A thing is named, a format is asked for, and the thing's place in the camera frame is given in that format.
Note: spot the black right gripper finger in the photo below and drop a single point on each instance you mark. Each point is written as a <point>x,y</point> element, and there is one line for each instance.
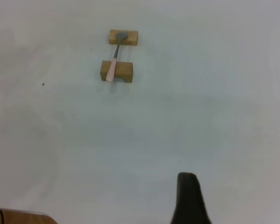
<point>189,200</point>

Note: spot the arched wooden block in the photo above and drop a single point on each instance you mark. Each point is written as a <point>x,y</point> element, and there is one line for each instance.
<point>124,70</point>

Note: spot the brown wooden board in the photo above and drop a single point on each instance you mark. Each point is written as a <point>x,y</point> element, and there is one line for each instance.
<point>21,217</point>

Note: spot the flat wooden block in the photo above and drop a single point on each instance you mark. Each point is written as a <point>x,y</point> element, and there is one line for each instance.
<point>133,38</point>

